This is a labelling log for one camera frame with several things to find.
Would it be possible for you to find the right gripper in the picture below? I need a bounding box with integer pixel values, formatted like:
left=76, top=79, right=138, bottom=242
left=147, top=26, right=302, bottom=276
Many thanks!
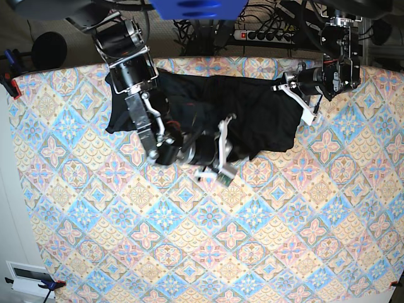
left=156, top=113, right=237, bottom=186

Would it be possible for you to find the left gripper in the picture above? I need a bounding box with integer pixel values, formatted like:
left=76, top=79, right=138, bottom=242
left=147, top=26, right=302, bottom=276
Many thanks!
left=271, top=68, right=324, bottom=125

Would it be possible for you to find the black t-shirt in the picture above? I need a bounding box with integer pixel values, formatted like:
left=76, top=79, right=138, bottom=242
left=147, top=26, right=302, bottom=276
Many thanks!
left=105, top=68, right=304, bottom=162

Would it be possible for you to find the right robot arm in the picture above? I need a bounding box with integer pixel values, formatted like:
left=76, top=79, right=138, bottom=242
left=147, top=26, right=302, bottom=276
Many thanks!
left=8, top=1, right=237, bottom=186

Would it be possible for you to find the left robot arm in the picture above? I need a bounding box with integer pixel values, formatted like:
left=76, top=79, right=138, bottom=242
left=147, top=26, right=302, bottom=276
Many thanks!
left=271, top=1, right=362, bottom=126

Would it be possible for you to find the patterned tablecloth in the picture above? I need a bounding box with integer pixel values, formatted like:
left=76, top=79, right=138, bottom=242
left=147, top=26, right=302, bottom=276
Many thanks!
left=8, top=65, right=403, bottom=302

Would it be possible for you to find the black round stool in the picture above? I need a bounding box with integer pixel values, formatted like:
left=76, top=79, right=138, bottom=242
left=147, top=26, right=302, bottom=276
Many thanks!
left=31, top=32, right=68, bottom=71

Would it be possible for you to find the blue clamp lower left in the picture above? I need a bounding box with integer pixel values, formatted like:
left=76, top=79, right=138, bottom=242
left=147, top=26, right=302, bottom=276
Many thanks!
left=5, top=278, right=66, bottom=302

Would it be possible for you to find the red black clamp upper left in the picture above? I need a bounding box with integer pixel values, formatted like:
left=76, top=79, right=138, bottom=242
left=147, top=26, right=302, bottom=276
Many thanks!
left=1, top=49, right=22, bottom=100

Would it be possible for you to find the white floor vent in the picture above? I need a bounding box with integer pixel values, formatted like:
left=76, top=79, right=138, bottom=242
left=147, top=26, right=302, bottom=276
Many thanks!
left=6, top=261, right=52, bottom=298

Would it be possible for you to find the white power strip red switch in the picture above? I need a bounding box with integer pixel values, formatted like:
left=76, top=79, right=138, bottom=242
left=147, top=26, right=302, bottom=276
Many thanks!
left=233, top=30, right=292, bottom=44

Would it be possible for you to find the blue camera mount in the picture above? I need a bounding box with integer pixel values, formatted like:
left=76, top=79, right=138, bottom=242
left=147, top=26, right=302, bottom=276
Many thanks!
left=150, top=0, right=247, bottom=20

